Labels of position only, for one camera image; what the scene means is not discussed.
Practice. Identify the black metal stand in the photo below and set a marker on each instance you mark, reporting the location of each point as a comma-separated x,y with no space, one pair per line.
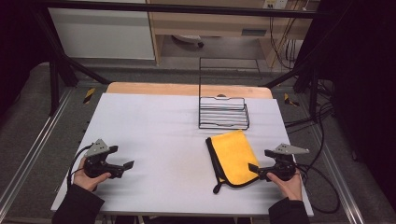
313,84
54,81

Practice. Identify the wall power outlet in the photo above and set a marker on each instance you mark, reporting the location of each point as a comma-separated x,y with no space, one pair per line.
275,3

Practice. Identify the light wooden desk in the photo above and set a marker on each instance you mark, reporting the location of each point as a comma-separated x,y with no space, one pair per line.
202,26

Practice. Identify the white cabinet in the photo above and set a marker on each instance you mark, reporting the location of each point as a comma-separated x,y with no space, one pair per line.
102,34

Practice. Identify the aluminium floor rail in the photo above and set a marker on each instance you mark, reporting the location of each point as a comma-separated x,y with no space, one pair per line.
339,180
34,146

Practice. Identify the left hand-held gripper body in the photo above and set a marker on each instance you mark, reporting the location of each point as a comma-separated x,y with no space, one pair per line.
97,161

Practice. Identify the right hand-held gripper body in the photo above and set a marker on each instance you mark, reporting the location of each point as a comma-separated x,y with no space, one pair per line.
284,164

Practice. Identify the person's left hand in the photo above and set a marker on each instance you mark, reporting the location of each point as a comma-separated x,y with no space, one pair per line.
87,182

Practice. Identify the black metal frame bar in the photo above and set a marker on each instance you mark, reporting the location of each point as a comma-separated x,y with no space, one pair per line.
186,9

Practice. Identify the yellow towel with black trim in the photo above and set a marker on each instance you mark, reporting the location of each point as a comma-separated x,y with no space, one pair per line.
235,155

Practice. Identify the person's right hand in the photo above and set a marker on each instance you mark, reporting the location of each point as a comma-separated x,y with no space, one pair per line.
289,188

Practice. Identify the office chair base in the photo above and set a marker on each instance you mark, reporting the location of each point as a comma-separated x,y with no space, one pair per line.
188,39

